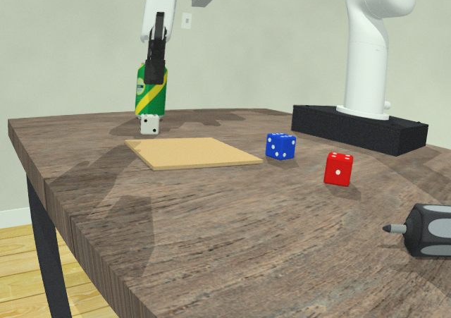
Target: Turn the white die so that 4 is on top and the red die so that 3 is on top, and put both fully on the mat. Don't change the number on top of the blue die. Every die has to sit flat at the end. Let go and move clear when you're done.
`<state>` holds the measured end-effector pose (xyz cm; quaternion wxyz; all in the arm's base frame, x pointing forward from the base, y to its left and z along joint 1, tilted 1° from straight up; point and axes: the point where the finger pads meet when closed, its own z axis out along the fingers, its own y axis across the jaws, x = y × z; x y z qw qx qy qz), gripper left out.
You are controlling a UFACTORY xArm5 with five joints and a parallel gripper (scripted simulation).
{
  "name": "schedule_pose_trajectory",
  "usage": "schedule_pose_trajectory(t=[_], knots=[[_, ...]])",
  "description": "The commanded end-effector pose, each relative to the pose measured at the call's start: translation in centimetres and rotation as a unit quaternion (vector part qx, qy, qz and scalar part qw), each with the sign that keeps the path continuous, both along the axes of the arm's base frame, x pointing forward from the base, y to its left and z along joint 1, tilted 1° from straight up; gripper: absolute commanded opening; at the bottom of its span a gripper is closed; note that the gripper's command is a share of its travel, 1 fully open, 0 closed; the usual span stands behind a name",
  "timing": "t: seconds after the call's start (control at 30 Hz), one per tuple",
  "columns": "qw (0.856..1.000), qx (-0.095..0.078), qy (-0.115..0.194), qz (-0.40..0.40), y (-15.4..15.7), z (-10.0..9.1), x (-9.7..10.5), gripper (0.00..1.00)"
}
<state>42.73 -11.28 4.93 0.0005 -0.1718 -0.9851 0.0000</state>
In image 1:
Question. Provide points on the beige square mat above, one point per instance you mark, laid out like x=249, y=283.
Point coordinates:
x=184, y=153

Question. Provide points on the green soda can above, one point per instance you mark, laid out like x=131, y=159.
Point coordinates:
x=150, y=99

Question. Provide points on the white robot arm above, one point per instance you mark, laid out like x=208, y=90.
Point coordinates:
x=367, y=55

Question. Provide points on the black and grey screwdriver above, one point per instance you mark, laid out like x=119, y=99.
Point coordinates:
x=426, y=231

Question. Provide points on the red die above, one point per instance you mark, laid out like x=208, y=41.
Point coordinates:
x=338, y=169

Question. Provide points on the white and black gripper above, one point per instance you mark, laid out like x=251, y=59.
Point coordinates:
x=154, y=10

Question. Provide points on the white die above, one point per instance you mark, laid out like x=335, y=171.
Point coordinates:
x=149, y=124

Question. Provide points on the blue die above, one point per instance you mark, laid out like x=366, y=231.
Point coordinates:
x=280, y=146

